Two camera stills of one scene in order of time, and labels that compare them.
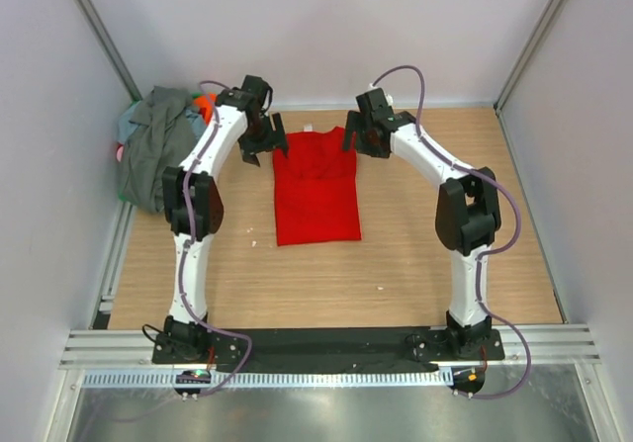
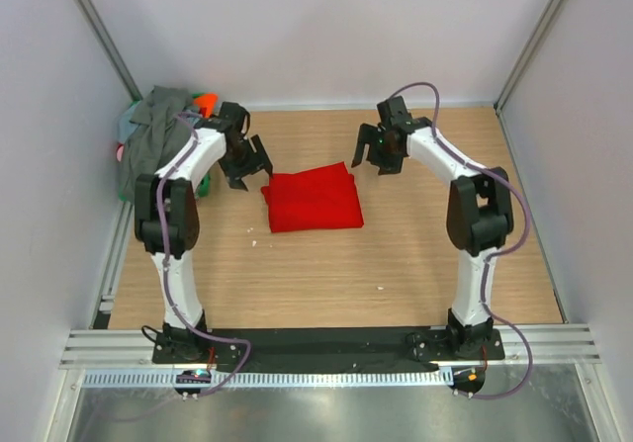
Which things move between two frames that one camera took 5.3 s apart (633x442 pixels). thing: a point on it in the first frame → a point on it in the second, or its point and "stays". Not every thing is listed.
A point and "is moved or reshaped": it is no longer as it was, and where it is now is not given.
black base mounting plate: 329,350 stays
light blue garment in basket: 126,118 stays
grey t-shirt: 164,136 stays
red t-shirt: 316,196 is moved or reshaped
